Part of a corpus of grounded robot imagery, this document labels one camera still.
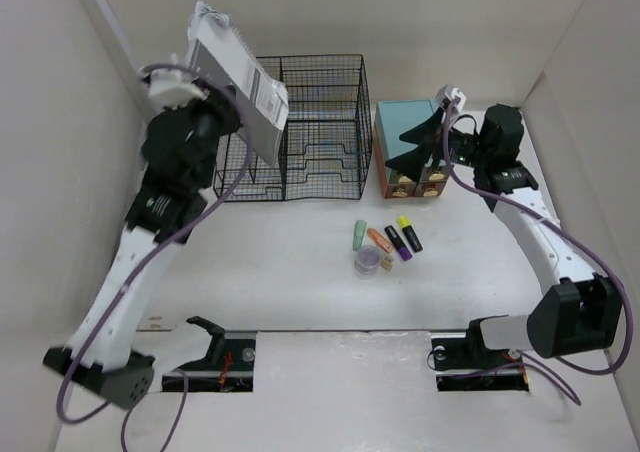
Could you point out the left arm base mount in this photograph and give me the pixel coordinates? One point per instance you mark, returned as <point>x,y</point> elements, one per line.
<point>209,358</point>

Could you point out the grey packaged notebook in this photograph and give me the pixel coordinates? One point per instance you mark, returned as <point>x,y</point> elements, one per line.
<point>217,49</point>

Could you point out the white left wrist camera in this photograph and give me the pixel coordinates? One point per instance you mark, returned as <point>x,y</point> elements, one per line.
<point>171,86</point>

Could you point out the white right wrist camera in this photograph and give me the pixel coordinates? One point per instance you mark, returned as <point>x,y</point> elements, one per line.
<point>452,98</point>

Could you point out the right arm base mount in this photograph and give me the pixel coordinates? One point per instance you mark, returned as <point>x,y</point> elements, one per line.
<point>462,363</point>

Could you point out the clear jar purple contents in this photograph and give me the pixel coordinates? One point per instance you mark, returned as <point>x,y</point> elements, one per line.
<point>367,260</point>

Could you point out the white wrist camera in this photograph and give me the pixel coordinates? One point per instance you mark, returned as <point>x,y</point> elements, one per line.
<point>171,86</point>
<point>452,98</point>

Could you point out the purple black highlighter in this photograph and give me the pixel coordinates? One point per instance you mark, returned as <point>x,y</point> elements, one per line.
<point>398,243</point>

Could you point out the teal drawer box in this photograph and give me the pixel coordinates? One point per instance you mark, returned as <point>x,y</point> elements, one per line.
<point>392,119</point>

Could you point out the green highlighter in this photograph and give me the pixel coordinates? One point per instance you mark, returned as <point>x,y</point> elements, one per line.
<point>360,228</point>

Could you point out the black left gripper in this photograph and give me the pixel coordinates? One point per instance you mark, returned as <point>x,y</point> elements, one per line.
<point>221,103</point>

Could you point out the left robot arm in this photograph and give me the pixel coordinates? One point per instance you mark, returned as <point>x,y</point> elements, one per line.
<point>100,356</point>

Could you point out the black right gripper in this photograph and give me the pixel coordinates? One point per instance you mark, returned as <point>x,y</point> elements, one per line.
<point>426,135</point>

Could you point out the small beige eraser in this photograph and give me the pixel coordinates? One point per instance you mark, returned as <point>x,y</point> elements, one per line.
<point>387,264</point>

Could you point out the black wire mesh organizer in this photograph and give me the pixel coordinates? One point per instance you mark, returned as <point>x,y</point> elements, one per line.
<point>326,146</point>

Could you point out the yellow black highlighter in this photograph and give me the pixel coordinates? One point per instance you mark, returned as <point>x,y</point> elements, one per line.
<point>410,234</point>

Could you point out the orange highlighter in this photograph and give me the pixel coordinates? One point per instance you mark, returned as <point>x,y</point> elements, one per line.
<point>380,241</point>

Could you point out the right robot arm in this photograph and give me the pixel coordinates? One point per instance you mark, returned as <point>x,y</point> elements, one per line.
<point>582,300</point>

